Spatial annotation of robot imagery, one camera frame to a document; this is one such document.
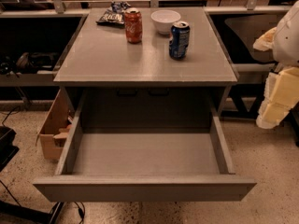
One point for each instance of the white bowl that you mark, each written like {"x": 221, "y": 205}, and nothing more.
{"x": 164, "y": 19}

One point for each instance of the grey drawer cabinet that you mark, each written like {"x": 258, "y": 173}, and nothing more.
{"x": 101, "y": 56}

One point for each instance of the dark office chair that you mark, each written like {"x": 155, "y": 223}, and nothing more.
{"x": 252, "y": 65}

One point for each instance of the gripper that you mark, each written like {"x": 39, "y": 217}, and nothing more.
{"x": 287, "y": 39}

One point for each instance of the grey top drawer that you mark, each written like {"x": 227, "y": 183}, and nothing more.
{"x": 160, "y": 145}

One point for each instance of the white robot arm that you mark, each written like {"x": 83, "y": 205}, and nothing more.
{"x": 283, "y": 40}

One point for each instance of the black box at left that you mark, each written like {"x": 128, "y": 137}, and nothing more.
{"x": 7, "y": 149}

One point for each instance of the black floor stand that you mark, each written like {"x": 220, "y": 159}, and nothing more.
{"x": 31, "y": 214}

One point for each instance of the dark chip bag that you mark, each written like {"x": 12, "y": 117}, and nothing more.
{"x": 115, "y": 14}

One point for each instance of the blue soda can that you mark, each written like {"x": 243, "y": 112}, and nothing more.
{"x": 179, "y": 40}

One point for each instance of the cardboard box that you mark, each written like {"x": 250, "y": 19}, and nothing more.
{"x": 56, "y": 122}

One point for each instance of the red cola can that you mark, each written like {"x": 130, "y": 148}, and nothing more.
{"x": 133, "y": 25}

